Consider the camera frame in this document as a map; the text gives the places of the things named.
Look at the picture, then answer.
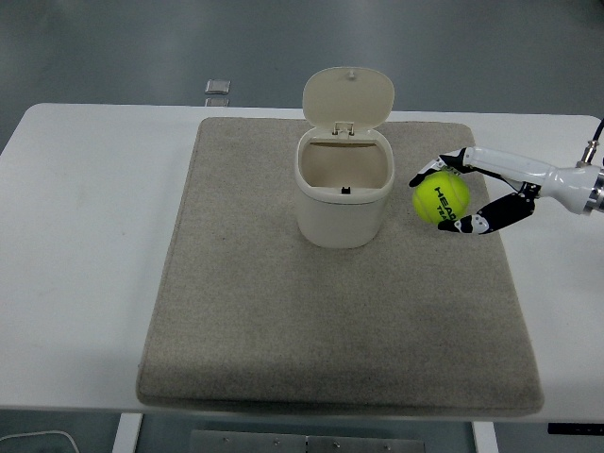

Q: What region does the yellow-green tennis ball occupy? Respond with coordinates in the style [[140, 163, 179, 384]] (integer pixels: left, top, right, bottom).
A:
[[411, 170, 471, 225]]

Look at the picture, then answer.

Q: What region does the white cable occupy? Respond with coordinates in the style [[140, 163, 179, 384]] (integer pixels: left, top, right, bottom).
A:
[[0, 429, 80, 453]]

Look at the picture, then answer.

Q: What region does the white table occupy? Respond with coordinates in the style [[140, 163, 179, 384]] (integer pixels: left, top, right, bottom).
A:
[[0, 103, 604, 453]]

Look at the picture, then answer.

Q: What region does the beige fabric mat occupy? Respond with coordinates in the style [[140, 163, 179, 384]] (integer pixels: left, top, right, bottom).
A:
[[136, 116, 545, 411]]

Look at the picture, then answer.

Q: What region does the cream lidded plastic bin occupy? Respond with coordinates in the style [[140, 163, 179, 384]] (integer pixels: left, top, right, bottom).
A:
[[294, 67, 396, 249]]

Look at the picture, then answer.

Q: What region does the black table control panel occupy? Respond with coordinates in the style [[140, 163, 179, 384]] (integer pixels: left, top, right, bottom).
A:
[[547, 423, 604, 435]]

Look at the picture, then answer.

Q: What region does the grey metal plate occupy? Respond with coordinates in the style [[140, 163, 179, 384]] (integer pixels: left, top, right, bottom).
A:
[[189, 429, 425, 453]]

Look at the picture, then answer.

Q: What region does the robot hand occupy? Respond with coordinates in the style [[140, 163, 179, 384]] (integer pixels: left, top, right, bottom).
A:
[[408, 145, 604, 236]]

